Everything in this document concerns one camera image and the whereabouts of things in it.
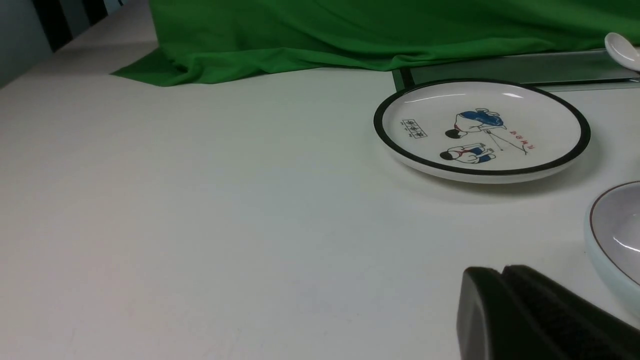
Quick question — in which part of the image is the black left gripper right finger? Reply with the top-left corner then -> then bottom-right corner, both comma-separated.
502,265 -> 640,360

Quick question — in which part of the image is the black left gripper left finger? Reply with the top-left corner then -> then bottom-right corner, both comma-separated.
455,267 -> 566,360

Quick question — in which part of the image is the pale blue plate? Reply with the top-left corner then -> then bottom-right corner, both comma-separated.
583,181 -> 640,318

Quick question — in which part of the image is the black-rimmed cartoon plate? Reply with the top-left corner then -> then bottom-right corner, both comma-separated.
373,79 -> 592,185

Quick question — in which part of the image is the dark glass tray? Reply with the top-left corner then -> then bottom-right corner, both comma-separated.
391,49 -> 639,92

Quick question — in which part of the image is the white spoon with print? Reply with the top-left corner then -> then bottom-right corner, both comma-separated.
604,32 -> 640,73

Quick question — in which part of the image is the green backdrop cloth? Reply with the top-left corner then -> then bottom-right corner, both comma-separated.
114,0 -> 640,87

